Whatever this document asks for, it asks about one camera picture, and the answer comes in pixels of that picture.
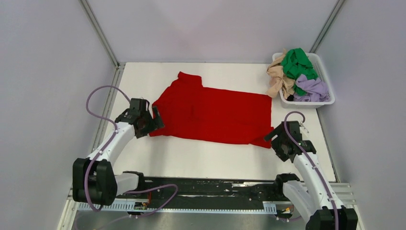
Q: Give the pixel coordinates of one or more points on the green t shirt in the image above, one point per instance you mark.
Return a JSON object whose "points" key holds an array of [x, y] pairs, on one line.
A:
{"points": [[295, 63]]}

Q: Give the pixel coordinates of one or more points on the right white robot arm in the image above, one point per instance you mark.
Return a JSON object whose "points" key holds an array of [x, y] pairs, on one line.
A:
{"points": [[312, 196]]}

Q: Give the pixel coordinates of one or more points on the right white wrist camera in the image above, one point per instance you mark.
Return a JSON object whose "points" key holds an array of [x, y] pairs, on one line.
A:
{"points": [[303, 128]]}

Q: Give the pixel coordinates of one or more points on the red t shirt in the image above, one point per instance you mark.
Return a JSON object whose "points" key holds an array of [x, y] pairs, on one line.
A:
{"points": [[191, 111]]}

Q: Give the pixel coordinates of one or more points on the lilac t shirt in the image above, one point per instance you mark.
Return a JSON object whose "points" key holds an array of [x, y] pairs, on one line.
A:
{"points": [[315, 90]]}

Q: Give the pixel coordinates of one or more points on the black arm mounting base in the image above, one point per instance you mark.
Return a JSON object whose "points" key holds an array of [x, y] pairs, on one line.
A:
{"points": [[212, 194]]}

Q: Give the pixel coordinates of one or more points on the beige t shirt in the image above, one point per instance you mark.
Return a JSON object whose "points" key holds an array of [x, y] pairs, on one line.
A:
{"points": [[279, 80]]}

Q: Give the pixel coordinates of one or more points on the grey slotted cable duct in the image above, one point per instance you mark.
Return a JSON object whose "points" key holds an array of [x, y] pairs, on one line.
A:
{"points": [[127, 206]]}

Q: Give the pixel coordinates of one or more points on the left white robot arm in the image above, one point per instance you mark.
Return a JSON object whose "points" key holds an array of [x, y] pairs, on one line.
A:
{"points": [[94, 181]]}

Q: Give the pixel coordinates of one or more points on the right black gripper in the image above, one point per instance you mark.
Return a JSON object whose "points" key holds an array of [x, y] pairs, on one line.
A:
{"points": [[278, 152]]}

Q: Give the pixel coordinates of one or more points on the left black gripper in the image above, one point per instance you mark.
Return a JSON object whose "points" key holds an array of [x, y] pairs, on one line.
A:
{"points": [[155, 123]]}

